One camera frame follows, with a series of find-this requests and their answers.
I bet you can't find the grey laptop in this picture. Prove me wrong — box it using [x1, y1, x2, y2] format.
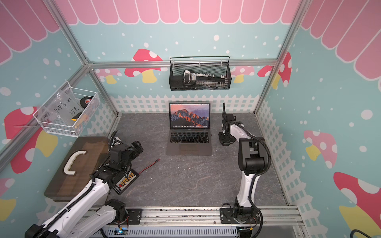
[166, 102, 212, 156]

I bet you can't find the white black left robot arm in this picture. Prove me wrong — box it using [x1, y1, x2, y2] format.
[24, 132, 143, 238]

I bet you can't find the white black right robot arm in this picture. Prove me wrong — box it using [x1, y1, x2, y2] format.
[218, 104, 271, 238]

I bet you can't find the black terminal strip board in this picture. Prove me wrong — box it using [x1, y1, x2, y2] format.
[113, 169, 140, 195]

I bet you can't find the yellow black tool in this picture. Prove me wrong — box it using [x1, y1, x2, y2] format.
[71, 112, 82, 121]

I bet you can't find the black tape roll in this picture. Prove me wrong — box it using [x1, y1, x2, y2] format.
[80, 96, 93, 109]

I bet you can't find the socket set in basket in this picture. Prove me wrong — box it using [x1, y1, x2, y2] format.
[181, 70, 230, 90]

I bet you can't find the clear plastic bag with writing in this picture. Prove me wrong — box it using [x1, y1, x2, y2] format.
[46, 89, 83, 126]

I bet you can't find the brown case with white handle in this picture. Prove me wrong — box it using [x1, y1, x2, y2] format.
[44, 136, 109, 202]

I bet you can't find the red black wire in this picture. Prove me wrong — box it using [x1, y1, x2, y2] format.
[138, 158, 161, 176]

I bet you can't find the black wire mesh basket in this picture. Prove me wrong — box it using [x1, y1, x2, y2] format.
[169, 56, 232, 91]

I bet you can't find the white wire wall basket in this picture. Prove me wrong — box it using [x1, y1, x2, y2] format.
[33, 81, 100, 137]

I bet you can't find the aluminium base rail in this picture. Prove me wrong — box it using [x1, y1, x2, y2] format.
[56, 206, 307, 238]

